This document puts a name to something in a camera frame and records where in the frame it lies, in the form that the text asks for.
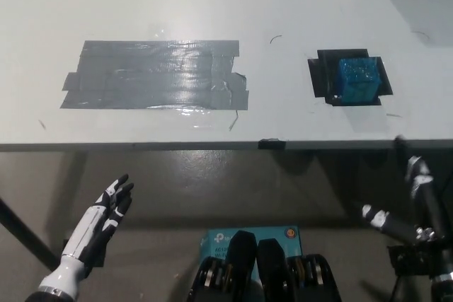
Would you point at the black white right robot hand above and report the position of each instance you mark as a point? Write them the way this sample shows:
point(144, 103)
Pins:
point(430, 203)

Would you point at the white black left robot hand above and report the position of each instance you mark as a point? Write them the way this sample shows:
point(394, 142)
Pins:
point(88, 227)

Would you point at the blue rubik's cube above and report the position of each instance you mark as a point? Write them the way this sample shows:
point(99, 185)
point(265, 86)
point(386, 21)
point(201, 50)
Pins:
point(358, 81)

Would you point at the black robot body blocks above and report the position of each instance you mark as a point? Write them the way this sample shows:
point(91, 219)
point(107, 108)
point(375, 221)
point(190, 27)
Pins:
point(269, 273)

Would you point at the black diagonal table leg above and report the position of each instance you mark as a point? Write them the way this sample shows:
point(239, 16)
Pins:
point(28, 235)

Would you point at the black table foot plate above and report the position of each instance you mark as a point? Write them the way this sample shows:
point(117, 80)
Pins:
point(407, 261)

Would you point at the teal router cardboard box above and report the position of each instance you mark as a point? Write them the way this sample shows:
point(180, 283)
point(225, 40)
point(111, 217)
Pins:
point(272, 240)

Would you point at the black tape square mark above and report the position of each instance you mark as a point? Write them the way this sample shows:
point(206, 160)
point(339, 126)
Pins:
point(320, 75)

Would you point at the grey duct tape patch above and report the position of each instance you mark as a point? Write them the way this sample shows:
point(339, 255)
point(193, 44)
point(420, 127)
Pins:
point(152, 75)

